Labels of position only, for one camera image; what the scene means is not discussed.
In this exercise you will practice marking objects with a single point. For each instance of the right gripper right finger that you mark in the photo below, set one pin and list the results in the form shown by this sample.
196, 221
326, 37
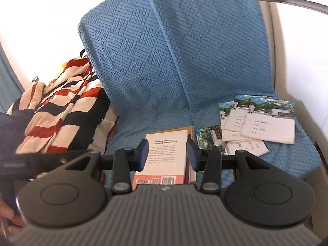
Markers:
211, 164

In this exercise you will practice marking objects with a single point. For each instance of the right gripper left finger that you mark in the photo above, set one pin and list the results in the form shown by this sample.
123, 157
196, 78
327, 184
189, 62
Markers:
125, 160

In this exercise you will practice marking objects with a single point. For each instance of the photo cover booklet front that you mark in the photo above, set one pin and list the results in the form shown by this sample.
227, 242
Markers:
211, 138

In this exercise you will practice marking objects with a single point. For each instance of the photo cover booklet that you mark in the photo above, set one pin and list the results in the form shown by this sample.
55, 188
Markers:
211, 138
267, 118

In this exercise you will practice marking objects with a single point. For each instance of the purple cover book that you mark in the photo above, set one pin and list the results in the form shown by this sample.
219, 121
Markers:
191, 153

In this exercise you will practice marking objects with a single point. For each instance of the white orange cover book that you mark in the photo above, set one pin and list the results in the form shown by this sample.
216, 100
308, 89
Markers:
166, 160

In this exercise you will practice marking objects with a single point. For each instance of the photo cover booklet back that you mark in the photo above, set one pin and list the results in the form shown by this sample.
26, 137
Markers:
267, 118

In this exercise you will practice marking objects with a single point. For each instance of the person's left hand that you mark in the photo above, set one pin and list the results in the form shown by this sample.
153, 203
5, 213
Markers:
10, 223

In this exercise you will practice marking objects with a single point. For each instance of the blue curtain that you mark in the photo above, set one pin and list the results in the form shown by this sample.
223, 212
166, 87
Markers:
10, 87

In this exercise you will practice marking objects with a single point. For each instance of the blue textured sofa cover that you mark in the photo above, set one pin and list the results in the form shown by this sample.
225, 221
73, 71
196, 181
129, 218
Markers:
166, 64

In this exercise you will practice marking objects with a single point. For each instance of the black curved metal rail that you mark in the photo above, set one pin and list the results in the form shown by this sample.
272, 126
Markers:
304, 4

